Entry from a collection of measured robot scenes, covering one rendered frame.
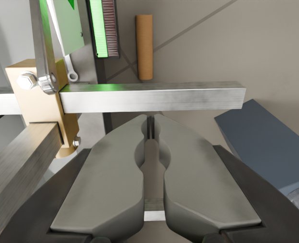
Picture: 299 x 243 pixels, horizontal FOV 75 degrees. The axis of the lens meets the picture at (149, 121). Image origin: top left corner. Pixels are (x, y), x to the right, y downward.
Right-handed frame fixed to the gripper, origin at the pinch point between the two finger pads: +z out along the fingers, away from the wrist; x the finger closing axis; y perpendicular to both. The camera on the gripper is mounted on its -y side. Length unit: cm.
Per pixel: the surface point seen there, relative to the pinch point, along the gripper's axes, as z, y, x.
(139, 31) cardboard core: 90, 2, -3
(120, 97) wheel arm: 12.5, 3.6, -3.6
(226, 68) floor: 97, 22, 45
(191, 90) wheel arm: 12.5, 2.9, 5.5
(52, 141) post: 9.1, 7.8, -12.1
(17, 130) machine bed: 32, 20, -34
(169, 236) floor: 97, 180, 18
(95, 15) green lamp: 27.0, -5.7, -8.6
